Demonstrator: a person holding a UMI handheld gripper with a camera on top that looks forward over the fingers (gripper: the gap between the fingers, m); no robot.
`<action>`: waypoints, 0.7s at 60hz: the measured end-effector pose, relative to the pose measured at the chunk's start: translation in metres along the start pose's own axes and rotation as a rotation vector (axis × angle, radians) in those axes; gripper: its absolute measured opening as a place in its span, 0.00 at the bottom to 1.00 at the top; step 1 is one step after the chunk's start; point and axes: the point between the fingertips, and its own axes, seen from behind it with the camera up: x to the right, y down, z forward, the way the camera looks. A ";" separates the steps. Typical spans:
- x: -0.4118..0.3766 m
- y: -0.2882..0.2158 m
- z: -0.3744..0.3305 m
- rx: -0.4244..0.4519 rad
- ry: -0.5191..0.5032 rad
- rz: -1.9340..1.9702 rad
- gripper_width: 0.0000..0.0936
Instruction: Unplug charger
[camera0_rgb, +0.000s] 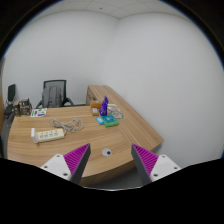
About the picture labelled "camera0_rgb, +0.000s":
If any clear plastic bag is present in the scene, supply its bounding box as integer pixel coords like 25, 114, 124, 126
107, 104, 124, 119

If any white green leaflet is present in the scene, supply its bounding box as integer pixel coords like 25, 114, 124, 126
31, 108, 47, 117

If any white charger plug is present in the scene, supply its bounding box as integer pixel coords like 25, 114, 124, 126
31, 128, 36, 137

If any green flat box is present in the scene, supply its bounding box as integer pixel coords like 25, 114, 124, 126
102, 115, 119, 127

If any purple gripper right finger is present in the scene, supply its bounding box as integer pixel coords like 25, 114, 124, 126
130, 143, 182, 186

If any black chair at left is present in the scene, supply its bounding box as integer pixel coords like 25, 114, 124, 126
4, 84, 16, 115

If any black mesh office chair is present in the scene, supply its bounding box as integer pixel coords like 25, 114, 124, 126
36, 80, 74, 108

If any small blue box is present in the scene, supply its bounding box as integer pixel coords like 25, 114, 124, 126
96, 117, 104, 125

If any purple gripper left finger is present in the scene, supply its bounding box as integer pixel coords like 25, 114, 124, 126
40, 143, 92, 186

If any grey coiled power cable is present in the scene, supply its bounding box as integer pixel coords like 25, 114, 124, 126
48, 117, 85, 133

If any orange cardboard box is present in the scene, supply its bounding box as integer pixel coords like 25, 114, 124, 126
90, 101, 101, 116

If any brown cluttered item pile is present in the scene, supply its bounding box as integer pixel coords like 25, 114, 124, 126
13, 99, 32, 116

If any grey desk cable grommet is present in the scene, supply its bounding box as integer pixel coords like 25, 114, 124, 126
102, 148, 112, 156

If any beige power strip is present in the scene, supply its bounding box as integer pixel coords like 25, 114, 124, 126
31, 128, 64, 143

